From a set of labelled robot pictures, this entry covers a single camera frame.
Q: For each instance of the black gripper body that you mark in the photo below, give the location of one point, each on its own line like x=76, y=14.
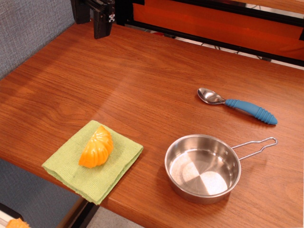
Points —
x=100, y=4

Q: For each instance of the orange plastic fruit slice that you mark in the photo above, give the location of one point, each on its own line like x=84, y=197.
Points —
x=98, y=149

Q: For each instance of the orange object at corner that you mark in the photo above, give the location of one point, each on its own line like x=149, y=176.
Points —
x=17, y=223

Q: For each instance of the blue handled metal spoon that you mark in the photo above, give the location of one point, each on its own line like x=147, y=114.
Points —
x=212, y=98

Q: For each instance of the silver frying pan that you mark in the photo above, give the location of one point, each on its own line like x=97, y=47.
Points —
x=204, y=169

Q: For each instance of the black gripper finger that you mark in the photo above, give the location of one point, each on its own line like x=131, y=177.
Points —
x=103, y=21
x=80, y=14

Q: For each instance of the green cloth towel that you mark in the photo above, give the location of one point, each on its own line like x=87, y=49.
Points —
x=93, y=184

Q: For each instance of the black table leg frame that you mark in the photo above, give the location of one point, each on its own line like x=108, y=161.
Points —
x=80, y=215

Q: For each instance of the orange black frame panel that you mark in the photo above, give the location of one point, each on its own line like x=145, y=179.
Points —
x=268, y=28

